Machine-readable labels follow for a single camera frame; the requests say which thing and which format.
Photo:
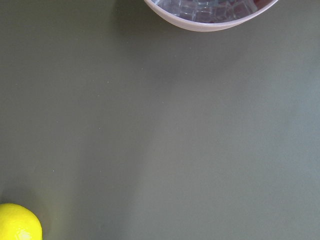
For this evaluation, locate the clear ice cubes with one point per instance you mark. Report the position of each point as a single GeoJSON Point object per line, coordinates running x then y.
{"type": "Point", "coordinates": [211, 11]}

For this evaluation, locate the yellow lemon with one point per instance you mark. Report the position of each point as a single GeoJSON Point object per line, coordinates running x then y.
{"type": "Point", "coordinates": [19, 223]}

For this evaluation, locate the pink bowl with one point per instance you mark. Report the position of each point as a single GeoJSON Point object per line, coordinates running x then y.
{"type": "Point", "coordinates": [200, 26]}

